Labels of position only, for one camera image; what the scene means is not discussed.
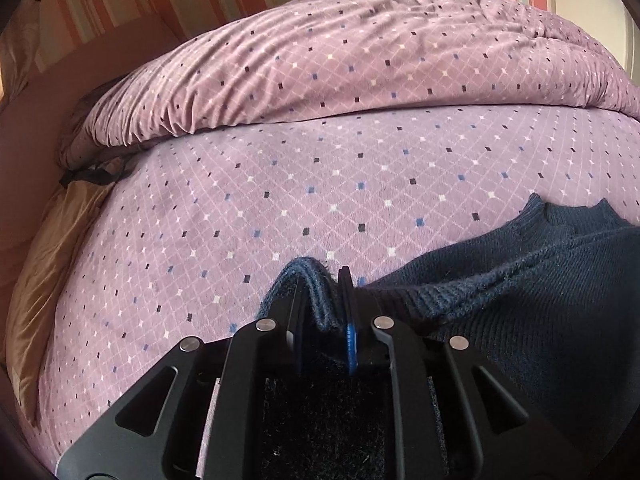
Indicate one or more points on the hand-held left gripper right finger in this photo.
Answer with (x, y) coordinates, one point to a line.
(350, 335)

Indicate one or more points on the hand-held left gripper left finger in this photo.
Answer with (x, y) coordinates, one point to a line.
(292, 340)

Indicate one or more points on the navy diamond-pattern sweater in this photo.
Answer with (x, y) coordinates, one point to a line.
(525, 290)

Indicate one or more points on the purple dotted bed sheet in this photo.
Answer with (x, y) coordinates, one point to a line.
(300, 195)

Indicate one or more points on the tan pillow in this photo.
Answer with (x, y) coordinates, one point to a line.
(45, 280)

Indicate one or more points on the purple dotted duvet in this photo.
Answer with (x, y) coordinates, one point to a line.
(325, 60)

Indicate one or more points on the pink padded headboard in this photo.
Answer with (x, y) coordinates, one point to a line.
(45, 125)

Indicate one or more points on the pink curtain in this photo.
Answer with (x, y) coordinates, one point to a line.
(20, 55)

